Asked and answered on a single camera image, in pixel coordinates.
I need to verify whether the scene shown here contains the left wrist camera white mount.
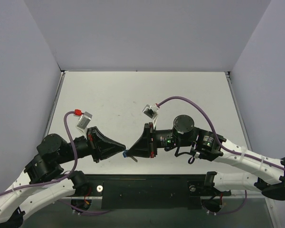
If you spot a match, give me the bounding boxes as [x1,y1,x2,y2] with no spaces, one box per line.
[75,110,93,135]

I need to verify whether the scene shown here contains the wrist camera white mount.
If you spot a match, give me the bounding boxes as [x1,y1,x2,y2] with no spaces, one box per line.
[75,110,93,135]
[142,104,159,129]

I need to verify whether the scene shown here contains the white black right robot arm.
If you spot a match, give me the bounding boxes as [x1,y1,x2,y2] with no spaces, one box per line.
[123,115,285,201]

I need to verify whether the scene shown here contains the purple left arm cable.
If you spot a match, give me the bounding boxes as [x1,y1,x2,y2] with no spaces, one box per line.
[0,111,110,217]

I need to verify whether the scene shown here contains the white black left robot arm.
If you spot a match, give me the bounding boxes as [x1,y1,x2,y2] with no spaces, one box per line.
[0,127,125,228]

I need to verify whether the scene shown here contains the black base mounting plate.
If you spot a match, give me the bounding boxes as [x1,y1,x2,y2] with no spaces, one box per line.
[86,174,231,209]

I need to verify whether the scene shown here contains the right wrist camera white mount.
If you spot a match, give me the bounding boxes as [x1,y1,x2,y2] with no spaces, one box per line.
[142,104,159,129]

